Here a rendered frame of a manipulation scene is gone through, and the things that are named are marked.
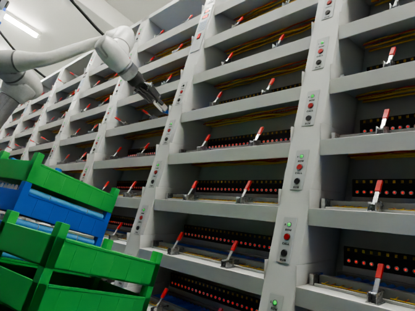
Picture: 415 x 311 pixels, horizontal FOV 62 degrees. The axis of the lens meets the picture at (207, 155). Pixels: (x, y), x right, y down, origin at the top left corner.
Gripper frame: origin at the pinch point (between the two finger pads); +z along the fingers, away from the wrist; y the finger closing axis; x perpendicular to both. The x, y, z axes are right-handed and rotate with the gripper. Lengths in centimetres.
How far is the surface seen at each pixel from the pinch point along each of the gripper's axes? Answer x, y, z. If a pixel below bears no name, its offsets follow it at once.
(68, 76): -70, 187, -9
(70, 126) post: -5, 118, 3
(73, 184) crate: 68, -42, -29
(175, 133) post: 18.9, -22.1, 3.0
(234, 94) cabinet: -14.4, -31.7, 14.5
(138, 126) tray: 10.8, 12.2, 2.0
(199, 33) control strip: -35.3, -17.3, -11.6
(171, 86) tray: -8.7, -6.5, -3.5
